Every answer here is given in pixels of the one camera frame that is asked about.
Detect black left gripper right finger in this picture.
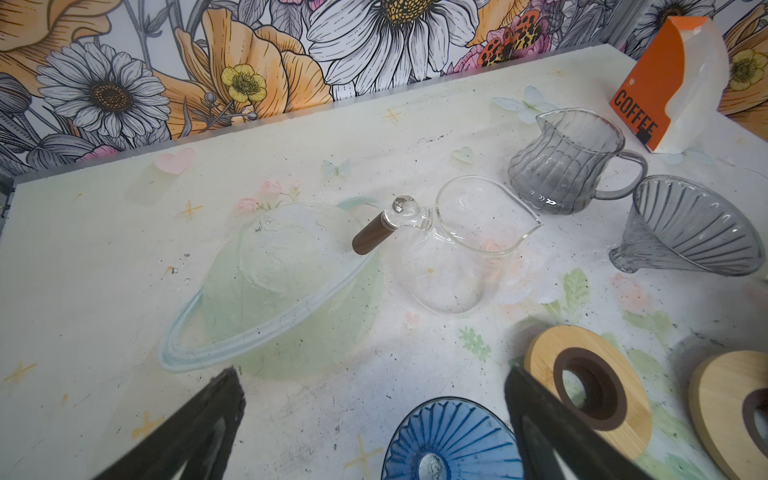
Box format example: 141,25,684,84
504,366,651,480

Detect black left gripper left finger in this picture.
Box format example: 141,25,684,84
97,367,246,479

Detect blue glass dripper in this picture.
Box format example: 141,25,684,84
381,397,524,479

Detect wooden dripper ring stand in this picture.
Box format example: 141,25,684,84
524,325,653,460

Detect orange coffee filter pack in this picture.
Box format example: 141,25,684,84
611,16,729,154

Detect grey ribbed glass dripper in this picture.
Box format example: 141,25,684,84
609,175,766,277

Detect grey ribbed glass pitcher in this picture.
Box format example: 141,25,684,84
507,108,648,215

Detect clear glass carafe wooden handle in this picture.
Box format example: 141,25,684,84
351,175,543,315

